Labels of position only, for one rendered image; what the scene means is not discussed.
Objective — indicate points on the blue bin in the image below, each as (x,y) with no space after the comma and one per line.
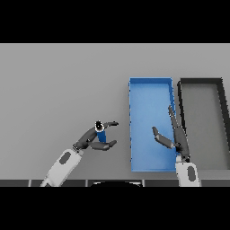
(151,122)

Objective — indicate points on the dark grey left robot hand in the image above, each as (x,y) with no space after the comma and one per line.
(86,139)

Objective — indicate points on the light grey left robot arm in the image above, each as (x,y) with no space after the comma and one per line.
(61,167)

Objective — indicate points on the blue pipe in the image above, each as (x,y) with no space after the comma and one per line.
(100,133)

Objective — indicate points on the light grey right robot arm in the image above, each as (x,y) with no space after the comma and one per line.
(187,173)

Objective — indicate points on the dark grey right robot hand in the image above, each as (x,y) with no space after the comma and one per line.
(181,140)

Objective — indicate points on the dark grey bin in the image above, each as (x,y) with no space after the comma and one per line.
(203,119)

